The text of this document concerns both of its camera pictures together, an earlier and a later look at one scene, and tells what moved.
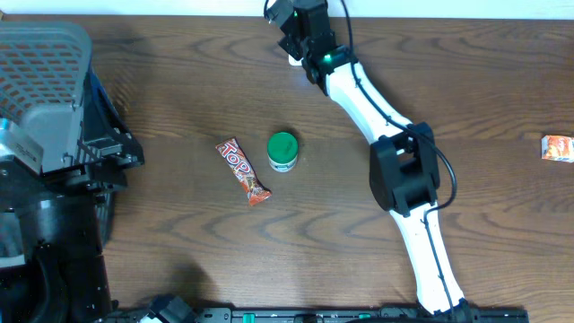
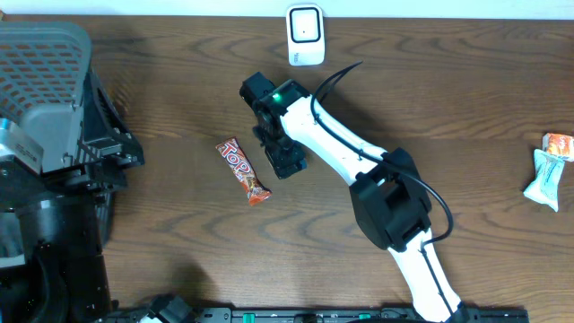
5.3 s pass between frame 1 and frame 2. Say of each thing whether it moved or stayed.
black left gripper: stayed
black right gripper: moved
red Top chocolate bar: stayed
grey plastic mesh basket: stayed
